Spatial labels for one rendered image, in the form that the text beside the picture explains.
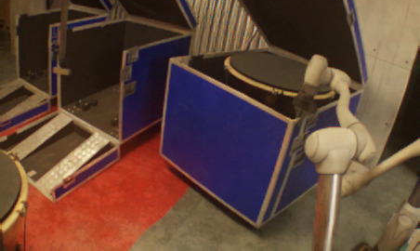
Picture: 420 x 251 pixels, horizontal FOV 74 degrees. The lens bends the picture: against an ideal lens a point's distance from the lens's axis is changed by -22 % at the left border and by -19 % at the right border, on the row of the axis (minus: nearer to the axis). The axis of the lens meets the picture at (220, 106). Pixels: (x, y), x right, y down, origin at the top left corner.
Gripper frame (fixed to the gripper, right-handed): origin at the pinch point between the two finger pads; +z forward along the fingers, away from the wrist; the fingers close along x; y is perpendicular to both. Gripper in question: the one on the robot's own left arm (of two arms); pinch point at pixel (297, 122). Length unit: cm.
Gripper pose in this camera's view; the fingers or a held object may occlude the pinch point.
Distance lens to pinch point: 186.8
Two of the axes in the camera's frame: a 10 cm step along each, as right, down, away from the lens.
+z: -2.9, 9.2, 2.8
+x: -7.0, -4.0, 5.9
